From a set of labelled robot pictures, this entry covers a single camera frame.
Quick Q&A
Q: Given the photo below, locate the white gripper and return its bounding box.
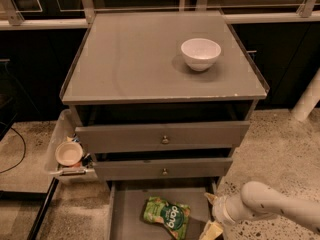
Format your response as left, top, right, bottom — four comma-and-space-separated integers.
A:
199, 192, 241, 240

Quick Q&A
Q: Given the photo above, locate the green rice chip bag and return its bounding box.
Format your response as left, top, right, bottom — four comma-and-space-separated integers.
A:
143, 196, 191, 240

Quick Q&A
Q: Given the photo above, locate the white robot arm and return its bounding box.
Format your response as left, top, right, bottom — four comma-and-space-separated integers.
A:
210, 76, 320, 240

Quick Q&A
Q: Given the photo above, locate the brass middle drawer knob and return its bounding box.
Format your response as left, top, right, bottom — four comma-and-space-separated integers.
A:
162, 168, 168, 176

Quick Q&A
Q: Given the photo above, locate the brass drawer knob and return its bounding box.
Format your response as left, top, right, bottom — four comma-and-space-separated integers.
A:
161, 136, 170, 145
162, 168, 168, 176

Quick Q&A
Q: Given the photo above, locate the grey middle drawer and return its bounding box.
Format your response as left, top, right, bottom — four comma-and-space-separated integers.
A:
94, 158, 233, 181

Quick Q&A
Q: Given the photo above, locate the grey drawer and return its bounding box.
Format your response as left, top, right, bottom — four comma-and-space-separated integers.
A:
76, 121, 249, 153
94, 158, 233, 181
106, 178, 216, 240

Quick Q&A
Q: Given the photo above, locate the brass top drawer knob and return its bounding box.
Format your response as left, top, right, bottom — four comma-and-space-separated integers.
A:
161, 136, 170, 145

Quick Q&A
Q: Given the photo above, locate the grey bottom drawer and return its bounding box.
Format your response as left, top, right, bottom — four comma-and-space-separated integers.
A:
106, 178, 216, 240

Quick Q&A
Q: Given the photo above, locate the grey top drawer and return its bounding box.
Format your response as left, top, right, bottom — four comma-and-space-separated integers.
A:
76, 121, 249, 153

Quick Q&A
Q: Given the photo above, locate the grey drawer cabinet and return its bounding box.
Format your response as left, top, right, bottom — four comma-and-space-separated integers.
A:
59, 11, 270, 240

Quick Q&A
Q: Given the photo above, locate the small beige bowl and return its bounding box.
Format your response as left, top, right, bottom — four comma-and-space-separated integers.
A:
55, 141, 83, 166

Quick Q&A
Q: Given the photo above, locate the white ceramic bowl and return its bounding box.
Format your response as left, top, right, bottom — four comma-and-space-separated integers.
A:
180, 38, 222, 72

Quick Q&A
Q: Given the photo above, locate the white metal rail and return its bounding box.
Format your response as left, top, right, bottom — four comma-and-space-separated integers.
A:
0, 11, 320, 31

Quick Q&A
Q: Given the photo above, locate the black cable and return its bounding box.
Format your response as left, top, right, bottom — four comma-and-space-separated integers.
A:
0, 121, 27, 174

